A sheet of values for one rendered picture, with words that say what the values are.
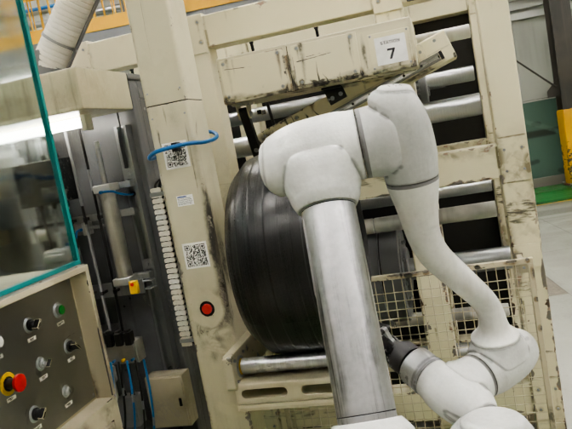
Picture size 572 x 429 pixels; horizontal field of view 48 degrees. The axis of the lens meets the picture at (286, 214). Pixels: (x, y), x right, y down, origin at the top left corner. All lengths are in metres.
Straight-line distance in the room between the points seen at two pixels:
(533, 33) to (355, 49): 9.68
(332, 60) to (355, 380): 1.14
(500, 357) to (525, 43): 10.25
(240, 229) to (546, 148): 10.07
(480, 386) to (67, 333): 1.03
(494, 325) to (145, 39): 1.17
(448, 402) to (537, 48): 10.40
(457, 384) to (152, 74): 1.14
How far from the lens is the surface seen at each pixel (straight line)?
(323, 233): 1.12
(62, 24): 2.35
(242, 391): 1.84
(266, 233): 1.59
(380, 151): 1.16
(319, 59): 1.99
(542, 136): 11.47
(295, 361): 1.78
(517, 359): 1.47
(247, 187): 1.67
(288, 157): 1.16
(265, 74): 2.03
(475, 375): 1.41
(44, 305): 1.72
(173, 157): 1.85
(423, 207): 1.22
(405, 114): 1.17
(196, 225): 1.85
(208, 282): 1.87
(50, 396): 1.73
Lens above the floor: 1.49
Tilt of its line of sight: 6 degrees down
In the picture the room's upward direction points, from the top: 10 degrees counter-clockwise
